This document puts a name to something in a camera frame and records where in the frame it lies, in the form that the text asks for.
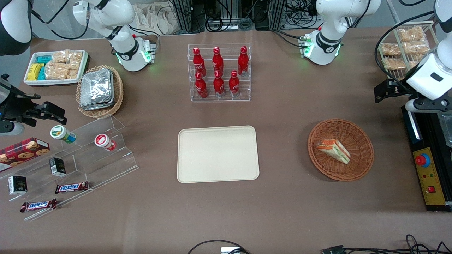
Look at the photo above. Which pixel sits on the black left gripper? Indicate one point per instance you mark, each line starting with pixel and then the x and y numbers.
pixel 394 88

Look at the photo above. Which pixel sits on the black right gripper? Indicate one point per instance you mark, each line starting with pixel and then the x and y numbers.
pixel 15 107

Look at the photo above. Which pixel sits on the triangular sandwich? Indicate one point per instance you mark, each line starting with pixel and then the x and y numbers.
pixel 333 150

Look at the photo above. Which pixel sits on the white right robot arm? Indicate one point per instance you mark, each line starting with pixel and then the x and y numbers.
pixel 120 14

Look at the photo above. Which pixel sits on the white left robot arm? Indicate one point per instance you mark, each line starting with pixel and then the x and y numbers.
pixel 328 42

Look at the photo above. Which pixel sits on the white rectangular snack tray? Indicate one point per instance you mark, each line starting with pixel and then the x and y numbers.
pixel 53 83

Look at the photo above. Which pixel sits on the oval tan wicker basket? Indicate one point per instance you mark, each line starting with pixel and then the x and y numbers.
pixel 118 95

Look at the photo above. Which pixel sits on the round brown wicker basket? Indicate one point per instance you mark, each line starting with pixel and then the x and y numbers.
pixel 360 158

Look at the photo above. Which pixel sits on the cream plastic serving tray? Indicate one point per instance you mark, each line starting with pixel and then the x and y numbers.
pixel 217 155

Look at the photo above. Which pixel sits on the green lid yogurt cup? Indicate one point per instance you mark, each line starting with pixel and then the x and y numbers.
pixel 60 133

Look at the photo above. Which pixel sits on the bagged cracker packet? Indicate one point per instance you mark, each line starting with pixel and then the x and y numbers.
pixel 390 49
pixel 394 64
pixel 411 34
pixel 416 47
pixel 413 64

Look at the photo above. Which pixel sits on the teal snack pack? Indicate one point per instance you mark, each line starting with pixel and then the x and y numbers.
pixel 42 73
pixel 45 59

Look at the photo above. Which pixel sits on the clear bagged rice cracker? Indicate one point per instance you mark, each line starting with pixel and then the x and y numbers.
pixel 76 58
pixel 73 72
pixel 60 57
pixel 56 71

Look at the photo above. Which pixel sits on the yellow snack pack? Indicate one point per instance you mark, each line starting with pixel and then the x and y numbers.
pixel 33 71

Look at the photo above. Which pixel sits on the red cookie box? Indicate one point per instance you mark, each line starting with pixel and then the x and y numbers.
pixel 23 152

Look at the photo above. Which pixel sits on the small black carton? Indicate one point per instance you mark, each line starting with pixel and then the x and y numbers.
pixel 57 166
pixel 17 185

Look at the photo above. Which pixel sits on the silver foil packet stack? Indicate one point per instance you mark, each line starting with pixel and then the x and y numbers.
pixel 97 90

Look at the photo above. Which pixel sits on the red lid yogurt cup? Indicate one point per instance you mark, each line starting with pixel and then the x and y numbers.
pixel 102 140

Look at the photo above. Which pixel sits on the black control box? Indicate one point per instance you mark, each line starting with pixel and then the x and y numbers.
pixel 434 141

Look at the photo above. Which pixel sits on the clear plastic container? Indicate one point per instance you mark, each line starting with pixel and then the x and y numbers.
pixel 446 127

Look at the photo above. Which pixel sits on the brown snickers bar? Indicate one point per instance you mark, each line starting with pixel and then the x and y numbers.
pixel 71 187
pixel 39 205

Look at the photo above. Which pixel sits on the grey metal strut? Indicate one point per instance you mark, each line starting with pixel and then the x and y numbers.
pixel 392 10

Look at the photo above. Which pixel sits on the clear acrylic step display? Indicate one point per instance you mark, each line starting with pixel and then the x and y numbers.
pixel 116 157

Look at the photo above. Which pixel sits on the red emergency stop button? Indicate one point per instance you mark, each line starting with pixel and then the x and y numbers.
pixel 422 160

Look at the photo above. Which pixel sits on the red cola bottle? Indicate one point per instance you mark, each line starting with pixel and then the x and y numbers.
pixel 243 61
pixel 218 60
pixel 201 87
pixel 219 85
pixel 234 84
pixel 198 61

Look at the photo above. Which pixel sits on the beige cloth bag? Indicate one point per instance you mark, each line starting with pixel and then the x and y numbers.
pixel 159 17

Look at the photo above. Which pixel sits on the clear acrylic bottle rack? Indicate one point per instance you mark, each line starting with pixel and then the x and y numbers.
pixel 226 99

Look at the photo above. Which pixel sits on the white plug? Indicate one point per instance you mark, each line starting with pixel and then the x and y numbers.
pixel 227 250

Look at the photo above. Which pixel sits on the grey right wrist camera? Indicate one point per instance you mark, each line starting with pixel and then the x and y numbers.
pixel 10 128

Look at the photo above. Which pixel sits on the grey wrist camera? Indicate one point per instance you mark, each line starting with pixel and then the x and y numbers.
pixel 430 105
pixel 10 128

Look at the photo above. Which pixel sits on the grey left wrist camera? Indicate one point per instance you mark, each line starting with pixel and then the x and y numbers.
pixel 430 105

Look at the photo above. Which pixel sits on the aluminium frame post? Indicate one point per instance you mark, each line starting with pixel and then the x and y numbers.
pixel 277 14
pixel 183 16

